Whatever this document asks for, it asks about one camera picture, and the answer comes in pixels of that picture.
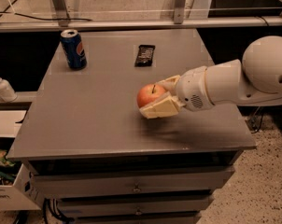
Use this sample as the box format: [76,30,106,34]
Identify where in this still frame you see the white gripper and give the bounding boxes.
[139,66,214,119]

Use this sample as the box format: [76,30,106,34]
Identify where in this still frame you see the red apple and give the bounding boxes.
[136,84,166,108]

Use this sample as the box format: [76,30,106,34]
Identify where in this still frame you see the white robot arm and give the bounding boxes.
[137,35,282,119]

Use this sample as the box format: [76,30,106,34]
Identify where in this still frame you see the blue pepsi can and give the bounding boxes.
[60,29,87,70]

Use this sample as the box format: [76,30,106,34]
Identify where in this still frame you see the black snack bar wrapper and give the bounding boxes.
[134,45,155,67]

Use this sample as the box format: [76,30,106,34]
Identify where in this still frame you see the grey drawer cabinet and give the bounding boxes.
[8,29,255,224]

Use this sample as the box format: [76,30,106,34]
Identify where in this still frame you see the white pump bottle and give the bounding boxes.
[0,77,17,102]

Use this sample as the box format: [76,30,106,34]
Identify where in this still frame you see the white cardboard box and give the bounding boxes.
[0,165,44,211]

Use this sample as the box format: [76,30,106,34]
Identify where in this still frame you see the black cables under cabinet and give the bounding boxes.
[41,198,74,224]

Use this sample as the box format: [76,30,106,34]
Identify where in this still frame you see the black floor cable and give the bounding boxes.
[0,0,93,22]

